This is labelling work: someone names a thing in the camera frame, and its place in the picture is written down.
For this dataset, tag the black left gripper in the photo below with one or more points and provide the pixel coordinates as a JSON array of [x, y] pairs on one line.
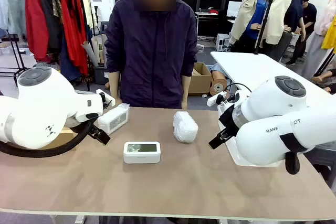
[[95, 129]]

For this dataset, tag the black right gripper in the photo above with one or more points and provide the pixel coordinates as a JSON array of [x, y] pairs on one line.
[[229, 121]]

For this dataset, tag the plastic rectangular clock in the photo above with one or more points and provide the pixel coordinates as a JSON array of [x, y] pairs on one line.
[[113, 119]]

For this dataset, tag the bubble rounded clock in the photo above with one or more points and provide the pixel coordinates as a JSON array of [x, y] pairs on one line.
[[185, 128]]

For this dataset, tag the white unwrapped digital clock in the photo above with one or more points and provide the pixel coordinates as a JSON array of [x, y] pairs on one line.
[[141, 153]]

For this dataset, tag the person's left forearm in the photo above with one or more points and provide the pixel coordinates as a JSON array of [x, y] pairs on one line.
[[186, 87]]

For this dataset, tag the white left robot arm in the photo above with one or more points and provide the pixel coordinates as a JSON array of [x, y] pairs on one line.
[[39, 108]]

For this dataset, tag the person's right forearm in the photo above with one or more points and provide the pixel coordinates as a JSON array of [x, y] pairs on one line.
[[114, 85]]

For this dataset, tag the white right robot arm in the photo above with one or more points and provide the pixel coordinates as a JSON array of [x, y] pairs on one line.
[[262, 140]]

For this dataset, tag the person's right hand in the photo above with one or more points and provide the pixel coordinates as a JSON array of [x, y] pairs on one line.
[[117, 102]]

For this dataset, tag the person's left hand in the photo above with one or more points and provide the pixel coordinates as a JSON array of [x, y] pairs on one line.
[[185, 104]]

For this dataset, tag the clear plastic container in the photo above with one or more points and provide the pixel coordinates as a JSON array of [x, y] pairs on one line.
[[231, 153]]

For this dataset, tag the brown cardboard box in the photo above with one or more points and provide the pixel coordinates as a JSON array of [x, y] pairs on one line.
[[67, 130]]

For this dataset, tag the brown paper spool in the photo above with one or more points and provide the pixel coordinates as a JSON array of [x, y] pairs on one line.
[[218, 85]]

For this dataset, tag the open cardboard floor box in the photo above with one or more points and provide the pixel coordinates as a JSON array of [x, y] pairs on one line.
[[199, 82]]

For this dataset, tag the grey storage bin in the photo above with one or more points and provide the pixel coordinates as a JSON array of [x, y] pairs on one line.
[[101, 75]]

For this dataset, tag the white work table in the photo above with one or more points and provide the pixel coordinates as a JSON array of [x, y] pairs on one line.
[[249, 66]]

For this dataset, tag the grey paper roll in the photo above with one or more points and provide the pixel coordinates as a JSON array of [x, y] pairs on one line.
[[90, 56]]

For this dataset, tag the person in navy jacket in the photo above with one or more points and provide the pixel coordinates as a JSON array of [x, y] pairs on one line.
[[152, 64]]

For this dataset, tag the beige paper roll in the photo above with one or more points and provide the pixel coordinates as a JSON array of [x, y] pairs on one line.
[[97, 48]]

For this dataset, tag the white computer case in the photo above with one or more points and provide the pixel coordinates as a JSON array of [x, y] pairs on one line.
[[222, 41]]

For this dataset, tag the red dress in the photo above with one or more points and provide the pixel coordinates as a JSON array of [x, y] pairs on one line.
[[74, 37]]

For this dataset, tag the dark grey stool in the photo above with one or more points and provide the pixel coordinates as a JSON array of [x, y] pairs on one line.
[[323, 161]]

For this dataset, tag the grey plastic stool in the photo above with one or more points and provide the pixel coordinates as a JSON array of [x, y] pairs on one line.
[[105, 27]]

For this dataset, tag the black metal clothes rack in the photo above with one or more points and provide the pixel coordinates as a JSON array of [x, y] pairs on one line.
[[8, 72]]

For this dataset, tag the black hanging garment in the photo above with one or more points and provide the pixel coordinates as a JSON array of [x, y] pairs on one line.
[[51, 30]]

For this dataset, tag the black tripod stand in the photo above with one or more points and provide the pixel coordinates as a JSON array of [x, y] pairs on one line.
[[263, 24]]

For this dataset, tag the small red item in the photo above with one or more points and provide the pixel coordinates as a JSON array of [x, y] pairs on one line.
[[214, 11]]

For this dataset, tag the cream hanging garment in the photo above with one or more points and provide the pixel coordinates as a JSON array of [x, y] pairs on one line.
[[86, 9]]

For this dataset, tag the mannequin beige coat blue shirt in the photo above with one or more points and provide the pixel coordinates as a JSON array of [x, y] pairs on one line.
[[246, 11]]

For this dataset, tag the white monitor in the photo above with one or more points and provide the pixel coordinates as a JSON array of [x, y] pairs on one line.
[[235, 9]]

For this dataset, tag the red jacket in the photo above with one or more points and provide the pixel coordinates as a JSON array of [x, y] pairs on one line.
[[35, 24]]

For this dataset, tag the mannequin cream jacket navy top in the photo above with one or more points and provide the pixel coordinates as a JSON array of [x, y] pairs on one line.
[[278, 16]]

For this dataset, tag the yellow garment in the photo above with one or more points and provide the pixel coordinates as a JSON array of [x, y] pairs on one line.
[[330, 35]]

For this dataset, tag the person in black clothes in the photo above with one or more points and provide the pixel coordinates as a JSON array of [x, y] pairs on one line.
[[309, 16]]

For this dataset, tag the grey fluffy coat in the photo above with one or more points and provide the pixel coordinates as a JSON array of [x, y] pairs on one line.
[[15, 6]]

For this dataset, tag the light blue hanging garment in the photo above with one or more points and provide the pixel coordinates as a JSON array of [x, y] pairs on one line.
[[3, 9]]

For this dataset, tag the pink coat mannequin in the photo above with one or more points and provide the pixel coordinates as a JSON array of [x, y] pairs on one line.
[[325, 11]]

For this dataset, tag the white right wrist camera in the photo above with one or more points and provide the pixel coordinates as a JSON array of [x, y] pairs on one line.
[[214, 100]]

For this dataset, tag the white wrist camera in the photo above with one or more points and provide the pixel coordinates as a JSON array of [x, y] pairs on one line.
[[101, 94], [214, 100]]

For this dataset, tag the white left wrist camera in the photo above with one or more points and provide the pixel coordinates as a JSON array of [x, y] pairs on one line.
[[101, 94]]

